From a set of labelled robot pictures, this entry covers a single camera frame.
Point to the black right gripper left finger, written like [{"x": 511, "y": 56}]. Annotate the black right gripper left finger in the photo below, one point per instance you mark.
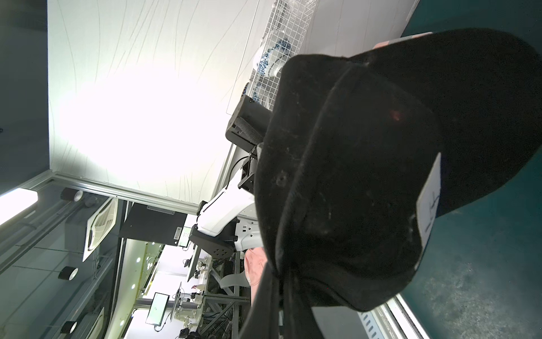
[{"x": 263, "y": 319}]

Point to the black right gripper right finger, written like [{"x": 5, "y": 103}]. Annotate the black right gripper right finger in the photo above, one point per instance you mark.
[{"x": 299, "y": 319}]

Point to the black baseball cap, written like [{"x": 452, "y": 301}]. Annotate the black baseball cap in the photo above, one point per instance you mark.
[{"x": 362, "y": 154}]

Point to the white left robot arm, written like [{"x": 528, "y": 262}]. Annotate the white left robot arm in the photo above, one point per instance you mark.
[{"x": 227, "y": 223}]

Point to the blue white patterned bowl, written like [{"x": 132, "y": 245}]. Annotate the blue white patterned bowl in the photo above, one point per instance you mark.
[{"x": 269, "y": 60}]

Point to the pink perforated plastic basket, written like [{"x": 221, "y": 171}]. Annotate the pink perforated plastic basket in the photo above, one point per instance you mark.
[{"x": 401, "y": 39}]

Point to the white wire wall basket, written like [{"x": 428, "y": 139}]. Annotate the white wire wall basket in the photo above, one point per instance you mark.
[{"x": 284, "y": 35}]

